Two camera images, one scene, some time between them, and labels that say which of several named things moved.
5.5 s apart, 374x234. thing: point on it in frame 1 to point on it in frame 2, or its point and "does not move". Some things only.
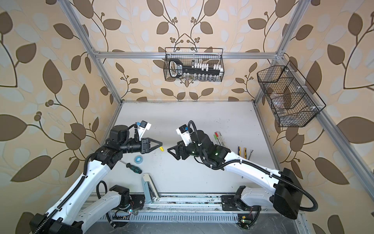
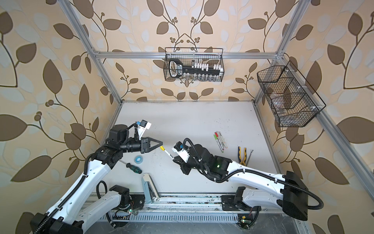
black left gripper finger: [160, 143] does not move
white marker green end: [216, 138] does not move
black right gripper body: [193, 151] to [192, 164]
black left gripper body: [134, 146] does not move
